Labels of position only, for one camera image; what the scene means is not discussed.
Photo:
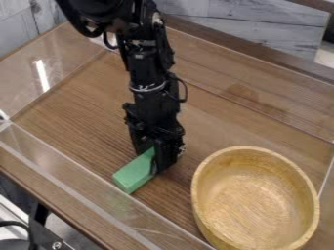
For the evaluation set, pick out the clear acrylic front barrier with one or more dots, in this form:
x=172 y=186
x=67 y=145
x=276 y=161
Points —
x=108 y=216

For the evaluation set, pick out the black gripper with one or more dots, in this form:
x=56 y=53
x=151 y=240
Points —
x=151 y=118

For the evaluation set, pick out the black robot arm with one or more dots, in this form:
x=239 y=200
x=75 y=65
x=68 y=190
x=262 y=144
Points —
x=135 y=22

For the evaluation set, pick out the brown wooden bowl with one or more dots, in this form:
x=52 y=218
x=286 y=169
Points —
x=254 y=200

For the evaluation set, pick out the green rectangular block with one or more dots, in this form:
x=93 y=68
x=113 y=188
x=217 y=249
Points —
x=135 y=173

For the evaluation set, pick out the black table leg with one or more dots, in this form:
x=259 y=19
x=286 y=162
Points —
x=38 y=214

